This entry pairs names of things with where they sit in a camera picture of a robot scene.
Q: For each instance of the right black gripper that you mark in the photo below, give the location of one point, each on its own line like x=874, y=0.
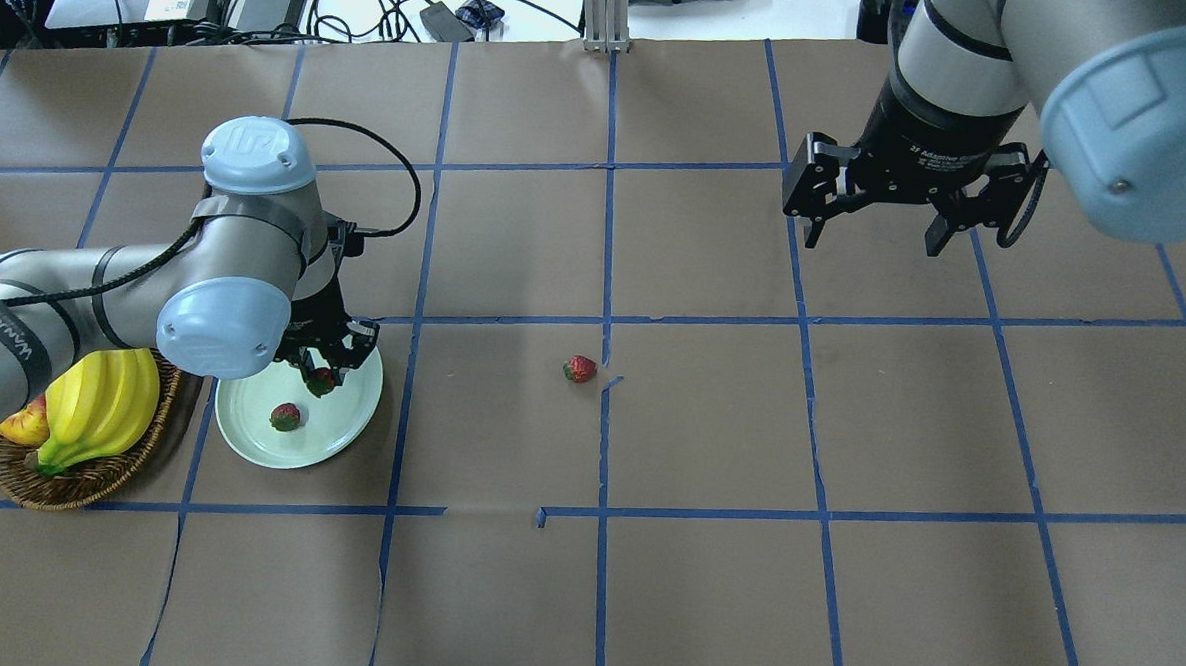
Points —
x=923, y=155

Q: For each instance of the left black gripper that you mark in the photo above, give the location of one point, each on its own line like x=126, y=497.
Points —
x=317, y=317

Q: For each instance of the red strawberry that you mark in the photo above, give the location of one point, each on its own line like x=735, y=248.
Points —
x=579, y=369
x=286, y=417
x=321, y=381

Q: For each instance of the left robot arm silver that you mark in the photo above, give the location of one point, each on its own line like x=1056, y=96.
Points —
x=252, y=280

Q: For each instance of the pale green plate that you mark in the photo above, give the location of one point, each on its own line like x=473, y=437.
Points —
x=331, y=423

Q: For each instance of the yellow banana bunch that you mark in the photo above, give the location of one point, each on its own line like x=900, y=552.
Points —
x=99, y=407

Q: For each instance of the woven wicker basket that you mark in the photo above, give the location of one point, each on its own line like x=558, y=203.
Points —
x=93, y=480

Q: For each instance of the red yellow apple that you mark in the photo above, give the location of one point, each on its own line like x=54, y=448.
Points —
x=29, y=426

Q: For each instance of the aluminium frame post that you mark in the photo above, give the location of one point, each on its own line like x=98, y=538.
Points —
x=605, y=27

